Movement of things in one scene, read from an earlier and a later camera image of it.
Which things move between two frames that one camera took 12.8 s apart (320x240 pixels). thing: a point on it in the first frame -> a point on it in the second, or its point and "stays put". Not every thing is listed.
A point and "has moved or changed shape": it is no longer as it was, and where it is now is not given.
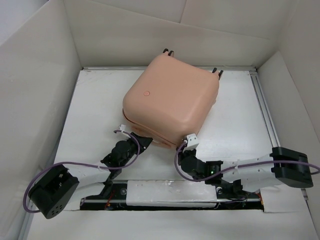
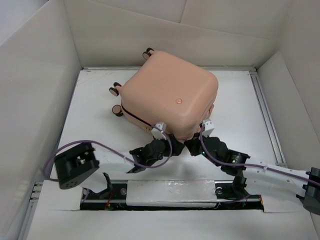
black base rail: [228, 198] stays put
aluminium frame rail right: [255, 79] stays put
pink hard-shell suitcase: [169, 99] has moved or changed shape
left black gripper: [144, 142] -> [177, 146]
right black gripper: [181, 154] -> [193, 144]
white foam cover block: [166, 193] stays put
